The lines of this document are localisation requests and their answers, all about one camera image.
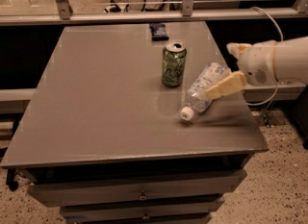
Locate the white cable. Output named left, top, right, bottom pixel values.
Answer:
left=246, top=6, right=285, bottom=107

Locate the metal railing frame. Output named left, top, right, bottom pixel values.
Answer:
left=0, top=0, right=307, bottom=26

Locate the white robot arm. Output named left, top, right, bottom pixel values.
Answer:
left=205, top=37, right=308, bottom=100

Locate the clear plastic water bottle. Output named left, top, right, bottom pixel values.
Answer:
left=180, top=62, right=231, bottom=121

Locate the grey drawer cabinet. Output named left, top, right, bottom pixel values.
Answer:
left=2, top=24, right=267, bottom=224

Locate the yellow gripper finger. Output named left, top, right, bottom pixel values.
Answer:
left=206, top=71, right=247, bottom=100
left=226, top=42, right=251, bottom=59

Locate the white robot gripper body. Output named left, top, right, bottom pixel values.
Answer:
left=238, top=40, right=277, bottom=87

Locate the dark blue snack packet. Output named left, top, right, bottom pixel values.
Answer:
left=149, top=23, right=168, bottom=41

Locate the green soda can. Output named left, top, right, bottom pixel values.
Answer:
left=162, top=40, right=187, bottom=87

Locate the grey drawer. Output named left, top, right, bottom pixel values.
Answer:
left=60, top=196, right=224, bottom=222
left=28, top=169, right=246, bottom=207

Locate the top grey drawer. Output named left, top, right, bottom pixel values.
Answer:
left=28, top=169, right=246, bottom=207

